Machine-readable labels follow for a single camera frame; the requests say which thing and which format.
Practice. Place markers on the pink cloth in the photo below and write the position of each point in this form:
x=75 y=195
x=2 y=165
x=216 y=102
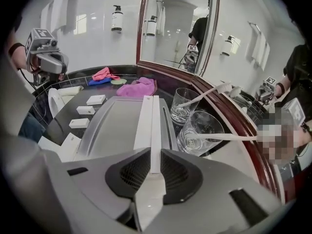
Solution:
x=102 y=73

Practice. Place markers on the angled side wall mirror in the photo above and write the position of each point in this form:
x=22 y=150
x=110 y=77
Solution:
x=170 y=33

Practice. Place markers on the black forearm band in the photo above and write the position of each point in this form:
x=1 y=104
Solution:
x=15 y=48

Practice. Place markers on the purple towel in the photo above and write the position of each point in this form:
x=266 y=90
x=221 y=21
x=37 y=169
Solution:
x=136 y=89

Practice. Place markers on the large wall mirror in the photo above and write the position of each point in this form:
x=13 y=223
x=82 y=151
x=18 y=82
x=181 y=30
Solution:
x=243 y=33

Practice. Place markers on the white toothbrush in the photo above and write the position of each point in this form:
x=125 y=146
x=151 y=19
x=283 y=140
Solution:
x=214 y=89
x=231 y=137

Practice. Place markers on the clear drinking glass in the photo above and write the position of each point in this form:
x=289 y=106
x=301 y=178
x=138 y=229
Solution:
x=195 y=125
x=180 y=116

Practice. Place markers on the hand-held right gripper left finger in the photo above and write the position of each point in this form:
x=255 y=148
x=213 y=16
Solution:
x=73 y=191

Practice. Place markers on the white toilet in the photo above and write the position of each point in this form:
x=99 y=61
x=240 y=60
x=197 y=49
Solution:
x=54 y=101

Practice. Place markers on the clear acrylic tray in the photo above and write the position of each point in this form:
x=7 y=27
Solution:
x=109 y=130

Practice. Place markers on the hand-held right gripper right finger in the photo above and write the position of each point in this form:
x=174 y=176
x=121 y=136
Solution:
x=207 y=199

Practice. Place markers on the person's blue jeans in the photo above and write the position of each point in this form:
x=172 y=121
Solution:
x=31 y=128

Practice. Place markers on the blue cloth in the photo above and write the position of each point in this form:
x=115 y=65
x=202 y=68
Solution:
x=97 y=82

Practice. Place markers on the white bottle with black cap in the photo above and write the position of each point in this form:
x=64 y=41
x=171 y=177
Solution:
x=117 y=18

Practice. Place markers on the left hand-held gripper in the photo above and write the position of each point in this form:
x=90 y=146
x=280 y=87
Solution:
x=39 y=39

